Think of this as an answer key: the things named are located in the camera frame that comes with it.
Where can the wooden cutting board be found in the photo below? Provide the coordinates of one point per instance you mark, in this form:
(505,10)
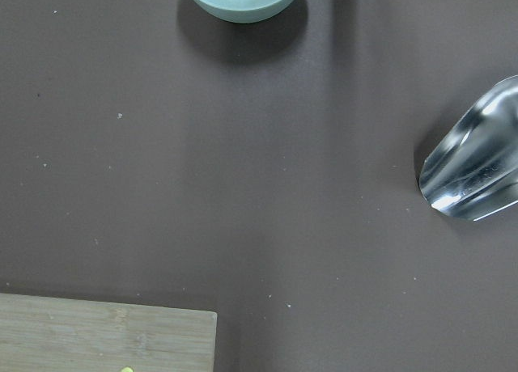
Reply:
(59,334)

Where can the metal scoop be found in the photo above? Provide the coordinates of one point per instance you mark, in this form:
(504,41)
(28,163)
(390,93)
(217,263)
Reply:
(472,173)

